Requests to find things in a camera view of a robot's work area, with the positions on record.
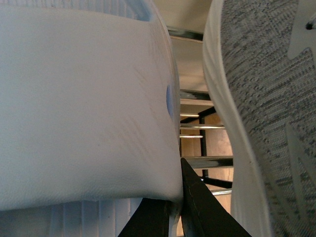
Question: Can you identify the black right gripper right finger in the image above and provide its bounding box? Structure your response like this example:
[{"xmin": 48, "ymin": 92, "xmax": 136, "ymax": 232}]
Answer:
[{"xmin": 181, "ymin": 158, "xmax": 250, "ymax": 237}]

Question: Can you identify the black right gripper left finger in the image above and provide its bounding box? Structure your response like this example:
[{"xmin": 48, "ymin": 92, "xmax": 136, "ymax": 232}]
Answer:
[{"xmin": 119, "ymin": 198, "xmax": 171, "ymax": 237}]

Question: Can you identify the light blue slide sandal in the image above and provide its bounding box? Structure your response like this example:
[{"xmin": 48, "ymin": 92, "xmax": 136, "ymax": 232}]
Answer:
[{"xmin": 0, "ymin": 0, "xmax": 183, "ymax": 237}]

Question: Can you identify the grey sneaker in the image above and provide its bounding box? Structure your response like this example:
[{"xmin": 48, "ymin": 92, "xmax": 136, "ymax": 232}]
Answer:
[{"xmin": 203, "ymin": 0, "xmax": 316, "ymax": 237}]

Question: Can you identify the black metal shoe rack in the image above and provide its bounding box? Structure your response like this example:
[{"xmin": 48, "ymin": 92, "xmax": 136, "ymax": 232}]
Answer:
[{"xmin": 167, "ymin": 26, "xmax": 233, "ymax": 196}]

